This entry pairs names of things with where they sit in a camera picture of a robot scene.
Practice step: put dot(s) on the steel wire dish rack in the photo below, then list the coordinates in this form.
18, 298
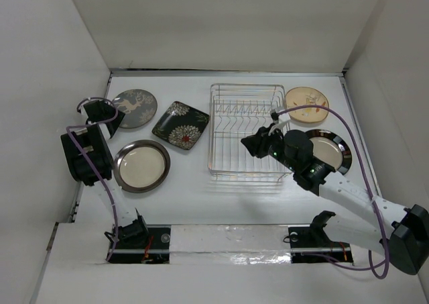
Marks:
237, 111

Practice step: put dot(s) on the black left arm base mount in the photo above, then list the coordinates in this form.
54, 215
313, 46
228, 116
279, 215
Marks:
139, 243

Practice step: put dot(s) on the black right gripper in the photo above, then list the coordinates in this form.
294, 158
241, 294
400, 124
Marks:
256, 144

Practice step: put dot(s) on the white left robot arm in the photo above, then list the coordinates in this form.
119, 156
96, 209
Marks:
90, 162

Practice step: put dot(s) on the cream plate black glossy rim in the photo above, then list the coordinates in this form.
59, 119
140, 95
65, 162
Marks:
331, 149

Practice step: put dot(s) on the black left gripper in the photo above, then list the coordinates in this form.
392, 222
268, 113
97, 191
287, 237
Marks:
112, 113

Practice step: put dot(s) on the grey reindeer round plate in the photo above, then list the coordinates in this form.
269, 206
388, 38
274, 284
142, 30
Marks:
138, 105

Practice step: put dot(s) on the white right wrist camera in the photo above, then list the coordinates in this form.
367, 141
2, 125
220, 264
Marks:
281, 120

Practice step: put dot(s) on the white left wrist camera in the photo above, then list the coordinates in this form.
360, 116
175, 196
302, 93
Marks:
109, 129

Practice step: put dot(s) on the black floral square plate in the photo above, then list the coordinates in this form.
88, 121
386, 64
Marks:
181, 125

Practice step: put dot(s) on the cream plate brown rim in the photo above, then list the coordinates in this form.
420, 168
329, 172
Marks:
141, 166

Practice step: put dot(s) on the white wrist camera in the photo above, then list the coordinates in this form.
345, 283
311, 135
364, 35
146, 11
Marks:
281, 120
109, 129

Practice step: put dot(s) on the beige leaf pattern plate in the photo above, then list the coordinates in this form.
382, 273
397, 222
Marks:
312, 99

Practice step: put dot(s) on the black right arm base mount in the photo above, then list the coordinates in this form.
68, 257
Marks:
309, 244

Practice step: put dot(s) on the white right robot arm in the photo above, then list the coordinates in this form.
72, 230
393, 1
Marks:
385, 227

